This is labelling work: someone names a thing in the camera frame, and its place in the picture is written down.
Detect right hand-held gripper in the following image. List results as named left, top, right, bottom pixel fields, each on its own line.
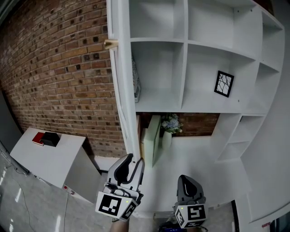
left=173, top=174, right=208, bottom=229

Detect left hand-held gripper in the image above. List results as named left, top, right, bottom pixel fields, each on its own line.
left=95, top=153, right=146, bottom=222

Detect white cabinet door ribbed glass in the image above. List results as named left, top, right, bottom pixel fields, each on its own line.
left=106, top=0, right=141, bottom=164

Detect white shelf unit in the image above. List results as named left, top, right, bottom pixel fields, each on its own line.
left=126, top=0, right=285, bottom=164

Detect person's left forearm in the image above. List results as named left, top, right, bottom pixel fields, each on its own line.
left=111, top=220, right=130, bottom=232

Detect white desk with drawers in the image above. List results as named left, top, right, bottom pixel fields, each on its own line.
left=133, top=133, right=252, bottom=218

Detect low white side cabinet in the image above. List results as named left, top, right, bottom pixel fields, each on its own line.
left=9, top=126, right=103, bottom=203

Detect grey panel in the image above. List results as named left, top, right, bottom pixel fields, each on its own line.
left=0, top=90, right=30, bottom=175

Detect pink file binder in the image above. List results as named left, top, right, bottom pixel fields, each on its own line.
left=136, top=114, right=146, bottom=160

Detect green file binder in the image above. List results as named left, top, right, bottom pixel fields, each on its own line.
left=143, top=115, right=162, bottom=168

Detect black device with blue display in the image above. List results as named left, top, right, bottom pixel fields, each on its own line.
left=158, top=223, right=189, bottom=232

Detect white vase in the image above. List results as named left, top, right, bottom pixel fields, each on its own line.
left=161, top=130, right=173, bottom=149

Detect white power strip red button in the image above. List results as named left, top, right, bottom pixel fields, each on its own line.
left=63, top=184, right=76, bottom=195

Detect white and blue flowers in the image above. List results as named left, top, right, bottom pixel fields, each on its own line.
left=160, top=113, right=184, bottom=135

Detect black box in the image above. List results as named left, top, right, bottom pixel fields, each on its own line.
left=41, top=131, right=61, bottom=148

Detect flag print box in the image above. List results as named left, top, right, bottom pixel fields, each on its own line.
left=131, top=55, right=141, bottom=103

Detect red book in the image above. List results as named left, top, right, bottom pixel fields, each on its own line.
left=32, top=132, right=46, bottom=147

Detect dark glass panel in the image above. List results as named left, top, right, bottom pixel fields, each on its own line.
left=271, top=217, right=290, bottom=232

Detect brass door knob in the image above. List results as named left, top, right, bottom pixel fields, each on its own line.
left=104, top=39, right=119, bottom=49

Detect white cable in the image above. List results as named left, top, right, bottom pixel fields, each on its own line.
left=63, top=192, right=69, bottom=232

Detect thin green cable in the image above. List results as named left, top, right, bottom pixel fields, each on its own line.
left=13, top=179, right=35, bottom=232

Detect black picture frame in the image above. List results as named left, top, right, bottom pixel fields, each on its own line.
left=213, top=70, right=235, bottom=98

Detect grey window frame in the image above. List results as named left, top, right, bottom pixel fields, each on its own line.
left=0, top=0, right=15, bottom=21

